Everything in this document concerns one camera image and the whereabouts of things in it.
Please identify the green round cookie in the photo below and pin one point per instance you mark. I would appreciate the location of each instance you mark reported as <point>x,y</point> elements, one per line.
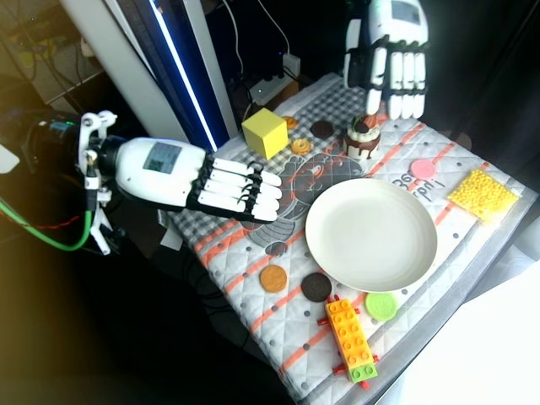
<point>381,306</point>

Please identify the yellow bumpy square pad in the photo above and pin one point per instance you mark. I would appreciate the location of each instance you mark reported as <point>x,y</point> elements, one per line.
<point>483,195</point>

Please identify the grey quilt with printed bear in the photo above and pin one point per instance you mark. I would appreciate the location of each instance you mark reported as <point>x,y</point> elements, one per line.
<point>270,325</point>

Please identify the white paper sheet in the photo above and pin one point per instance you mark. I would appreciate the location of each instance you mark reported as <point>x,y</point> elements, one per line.
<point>172,239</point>

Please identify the yellow cube block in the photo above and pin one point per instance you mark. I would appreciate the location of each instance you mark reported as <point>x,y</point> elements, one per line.
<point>266,131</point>

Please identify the flower-shaped biscuit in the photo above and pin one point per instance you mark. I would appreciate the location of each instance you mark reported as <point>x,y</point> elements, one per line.
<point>301,146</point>

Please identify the dark brown round cookie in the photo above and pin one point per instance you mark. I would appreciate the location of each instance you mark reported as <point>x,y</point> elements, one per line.
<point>322,128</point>
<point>316,287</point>

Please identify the white round plate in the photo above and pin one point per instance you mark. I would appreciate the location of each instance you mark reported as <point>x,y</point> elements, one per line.
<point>371,236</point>

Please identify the orange round cookie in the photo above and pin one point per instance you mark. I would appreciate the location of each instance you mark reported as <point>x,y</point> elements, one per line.
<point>273,278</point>

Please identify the white wall adapter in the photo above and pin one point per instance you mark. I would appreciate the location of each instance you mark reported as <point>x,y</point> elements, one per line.
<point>291,64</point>

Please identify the white column with blue light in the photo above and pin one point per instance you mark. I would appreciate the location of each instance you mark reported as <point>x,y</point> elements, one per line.
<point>126,63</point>

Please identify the pink round cookie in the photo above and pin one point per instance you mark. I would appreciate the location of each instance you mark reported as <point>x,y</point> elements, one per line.
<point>422,169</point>

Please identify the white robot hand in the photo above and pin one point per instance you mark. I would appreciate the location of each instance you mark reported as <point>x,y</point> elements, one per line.
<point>139,177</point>
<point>398,25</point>

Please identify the chocolate cupcake toy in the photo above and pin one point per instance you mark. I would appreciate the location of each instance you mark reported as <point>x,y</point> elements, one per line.
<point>360,142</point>

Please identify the orange toy brick car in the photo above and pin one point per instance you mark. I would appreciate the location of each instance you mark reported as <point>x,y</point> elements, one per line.
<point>351,337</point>

